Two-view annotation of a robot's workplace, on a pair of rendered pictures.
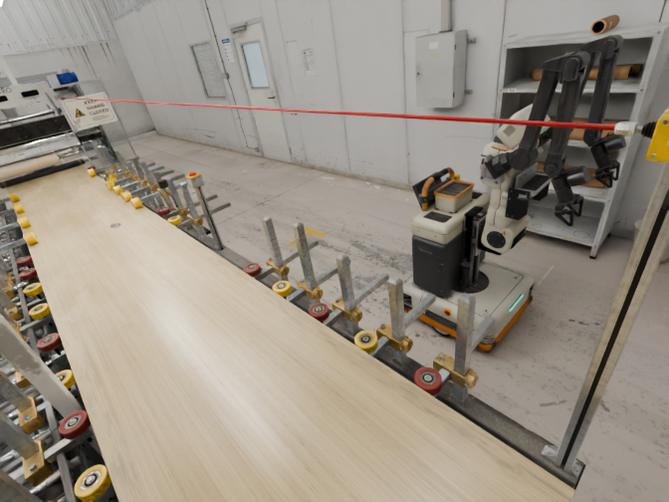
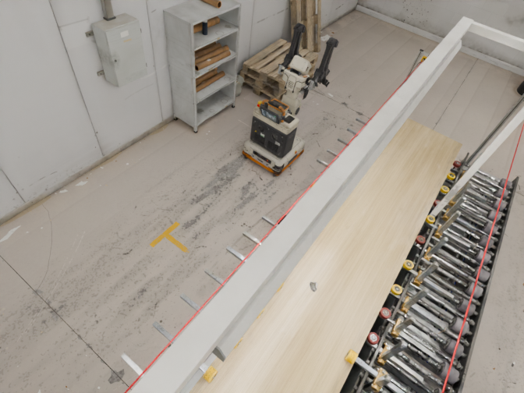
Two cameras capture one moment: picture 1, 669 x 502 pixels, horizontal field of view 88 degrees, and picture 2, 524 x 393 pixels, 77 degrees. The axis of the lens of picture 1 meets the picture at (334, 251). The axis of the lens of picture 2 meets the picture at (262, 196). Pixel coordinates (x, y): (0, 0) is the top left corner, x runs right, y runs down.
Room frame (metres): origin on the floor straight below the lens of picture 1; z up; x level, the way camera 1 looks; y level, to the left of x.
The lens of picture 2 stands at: (3.22, 2.31, 3.24)
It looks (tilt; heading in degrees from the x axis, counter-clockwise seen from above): 50 degrees down; 247
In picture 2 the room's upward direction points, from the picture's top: 11 degrees clockwise
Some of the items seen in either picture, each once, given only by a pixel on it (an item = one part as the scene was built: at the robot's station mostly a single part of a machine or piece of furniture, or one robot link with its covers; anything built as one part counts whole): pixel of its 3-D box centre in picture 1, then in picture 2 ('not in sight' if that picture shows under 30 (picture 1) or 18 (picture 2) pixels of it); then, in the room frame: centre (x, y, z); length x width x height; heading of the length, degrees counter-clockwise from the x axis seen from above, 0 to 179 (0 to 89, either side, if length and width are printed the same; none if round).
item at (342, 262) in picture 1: (348, 303); not in sight; (1.10, -0.02, 0.87); 0.04 x 0.04 x 0.48; 39
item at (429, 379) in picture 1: (427, 388); not in sight; (0.66, -0.21, 0.85); 0.08 x 0.08 x 0.11
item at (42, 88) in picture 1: (40, 167); not in sight; (4.38, 3.30, 0.95); 1.65 x 0.70 x 1.90; 129
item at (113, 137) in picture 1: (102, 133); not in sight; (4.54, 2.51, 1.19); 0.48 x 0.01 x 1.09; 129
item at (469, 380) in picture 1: (455, 371); not in sight; (0.73, -0.32, 0.82); 0.14 x 0.06 x 0.05; 39
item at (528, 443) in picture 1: (194, 234); not in sight; (2.42, 1.03, 0.67); 5.11 x 0.08 x 0.10; 39
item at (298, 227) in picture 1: (308, 269); not in sight; (1.30, 0.13, 0.94); 0.04 x 0.04 x 0.48; 39
